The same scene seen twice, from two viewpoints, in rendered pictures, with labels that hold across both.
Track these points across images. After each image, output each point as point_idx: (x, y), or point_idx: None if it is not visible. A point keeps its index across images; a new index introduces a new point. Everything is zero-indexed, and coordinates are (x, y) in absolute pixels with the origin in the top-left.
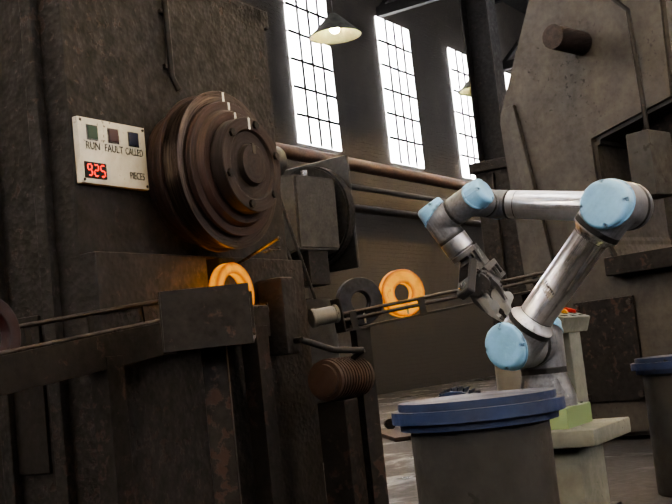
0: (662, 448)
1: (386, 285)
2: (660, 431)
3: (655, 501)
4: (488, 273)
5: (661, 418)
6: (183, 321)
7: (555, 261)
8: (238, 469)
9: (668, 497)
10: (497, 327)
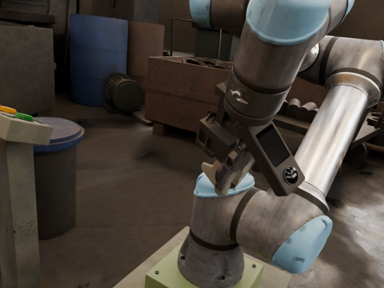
0: (43, 207)
1: None
2: (43, 195)
3: (51, 250)
4: None
5: (46, 185)
6: None
7: (349, 128)
8: None
9: (44, 240)
10: (324, 227)
